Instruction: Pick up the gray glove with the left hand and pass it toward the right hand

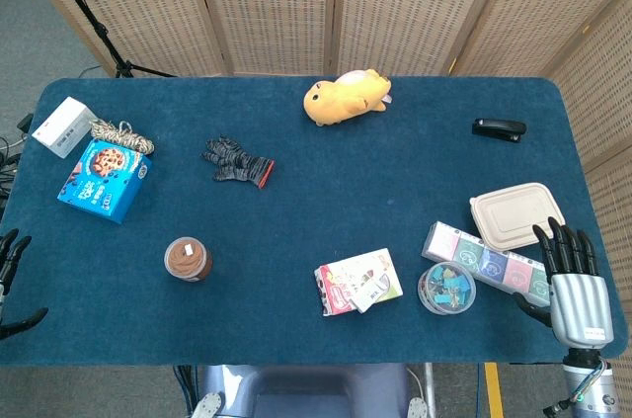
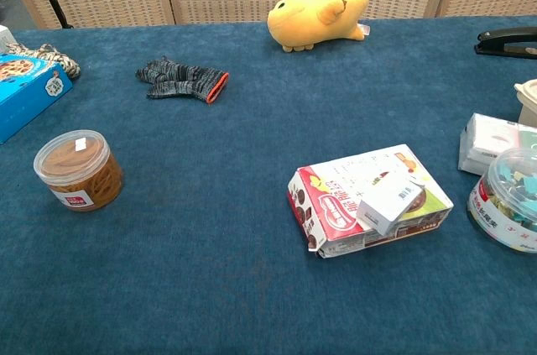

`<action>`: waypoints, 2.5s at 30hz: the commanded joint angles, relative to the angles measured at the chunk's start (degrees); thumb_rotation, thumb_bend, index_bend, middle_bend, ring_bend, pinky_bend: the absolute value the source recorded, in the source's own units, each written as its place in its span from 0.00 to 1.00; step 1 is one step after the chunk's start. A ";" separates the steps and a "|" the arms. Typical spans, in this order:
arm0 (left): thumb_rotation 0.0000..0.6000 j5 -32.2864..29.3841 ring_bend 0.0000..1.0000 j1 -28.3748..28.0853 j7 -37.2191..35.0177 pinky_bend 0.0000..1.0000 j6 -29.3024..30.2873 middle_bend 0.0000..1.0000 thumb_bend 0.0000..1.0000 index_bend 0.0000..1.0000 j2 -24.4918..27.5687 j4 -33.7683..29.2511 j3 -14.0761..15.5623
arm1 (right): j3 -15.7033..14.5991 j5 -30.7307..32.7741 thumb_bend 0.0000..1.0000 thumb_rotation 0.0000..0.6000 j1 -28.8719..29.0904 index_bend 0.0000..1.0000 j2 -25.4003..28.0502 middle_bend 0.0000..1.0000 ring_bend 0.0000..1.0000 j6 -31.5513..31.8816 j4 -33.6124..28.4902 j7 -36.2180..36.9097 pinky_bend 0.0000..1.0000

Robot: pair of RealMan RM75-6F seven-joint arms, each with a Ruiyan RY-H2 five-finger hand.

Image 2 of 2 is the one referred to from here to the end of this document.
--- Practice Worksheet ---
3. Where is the grey knit glove orange cuff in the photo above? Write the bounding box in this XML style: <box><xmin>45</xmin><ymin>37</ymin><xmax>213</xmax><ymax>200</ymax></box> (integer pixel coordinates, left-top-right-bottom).
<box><xmin>134</xmin><ymin>55</ymin><xmax>231</xmax><ymax>105</ymax></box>

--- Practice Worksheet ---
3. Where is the clear plastic bag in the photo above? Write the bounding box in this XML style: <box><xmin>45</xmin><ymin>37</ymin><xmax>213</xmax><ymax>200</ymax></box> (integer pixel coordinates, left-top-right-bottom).
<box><xmin>0</xmin><ymin>24</ymin><xmax>18</xmax><ymax>56</ymax></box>

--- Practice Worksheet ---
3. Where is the red and white snack box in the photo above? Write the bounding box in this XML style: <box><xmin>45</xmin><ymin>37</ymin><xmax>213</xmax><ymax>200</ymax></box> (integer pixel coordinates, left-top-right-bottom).
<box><xmin>287</xmin><ymin>144</ymin><xmax>455</xmax><ymax>259</ymax></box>

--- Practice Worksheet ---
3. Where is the small white cardboard box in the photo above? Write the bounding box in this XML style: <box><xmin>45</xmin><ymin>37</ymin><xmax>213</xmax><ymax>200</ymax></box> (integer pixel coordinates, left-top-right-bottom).
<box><xmin>355</xmin><ymin>174</ymin><xmax>425</xmax><ymax>237</ymax></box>

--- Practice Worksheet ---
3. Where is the yellow plush toy animal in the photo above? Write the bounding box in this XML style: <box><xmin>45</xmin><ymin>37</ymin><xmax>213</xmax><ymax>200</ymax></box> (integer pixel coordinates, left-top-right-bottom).
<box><xmin>267</xmin><ymin>0</ymin><xmax>372</xmax><ymax>54</ymax></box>

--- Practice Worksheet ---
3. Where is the clear jar of rubber bands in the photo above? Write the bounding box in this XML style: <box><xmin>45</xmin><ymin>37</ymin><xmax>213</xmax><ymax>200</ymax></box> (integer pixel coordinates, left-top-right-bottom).
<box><xmin>33</xmin><ymin>129</ymin><xmax>125</xmax><ymax>212</ymax></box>

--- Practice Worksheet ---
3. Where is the white tissue pack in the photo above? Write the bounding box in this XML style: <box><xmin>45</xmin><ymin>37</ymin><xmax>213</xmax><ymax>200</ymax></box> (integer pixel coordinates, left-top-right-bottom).
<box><xmin>457</xmin><ymin>112</ymin><xmax>537</xmax><ymax>176</ymax></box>

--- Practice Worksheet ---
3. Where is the clear jar of binder clips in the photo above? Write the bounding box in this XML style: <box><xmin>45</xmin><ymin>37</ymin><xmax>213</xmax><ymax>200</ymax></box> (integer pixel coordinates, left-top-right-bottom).
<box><xmin>467</xmin><ymin>147</ymin><xmax>537</xmax><ymax>254</ymax></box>

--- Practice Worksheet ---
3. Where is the blue cardboard cookie box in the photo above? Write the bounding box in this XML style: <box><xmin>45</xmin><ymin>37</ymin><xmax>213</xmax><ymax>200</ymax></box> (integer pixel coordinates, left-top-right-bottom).
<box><xmin>0</xmin><ymin>53</ymin><xmax>74</xmax><ymax>145</ymax></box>

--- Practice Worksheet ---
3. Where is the black stapler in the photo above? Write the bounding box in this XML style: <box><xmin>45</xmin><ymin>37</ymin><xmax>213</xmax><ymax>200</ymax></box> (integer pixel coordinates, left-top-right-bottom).
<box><xmin>473</xmin><ymin>26</ymin><xmax>537</xmax><ymax>60</ymax></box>

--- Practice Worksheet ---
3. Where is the cream plastic container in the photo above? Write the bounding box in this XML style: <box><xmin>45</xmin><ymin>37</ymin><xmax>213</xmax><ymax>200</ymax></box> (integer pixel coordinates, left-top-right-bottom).
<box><xmin>514</xmin><ymin>79</ymin><xmax>537</xmax><ymax>128</ymax></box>

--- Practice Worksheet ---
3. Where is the braided beige rope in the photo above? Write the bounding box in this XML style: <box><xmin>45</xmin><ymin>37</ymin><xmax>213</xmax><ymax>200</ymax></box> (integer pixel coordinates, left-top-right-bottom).
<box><xmin>4</xmin><ymin>42</ymin><xmax>81</xmax><ymax>80</ymax></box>

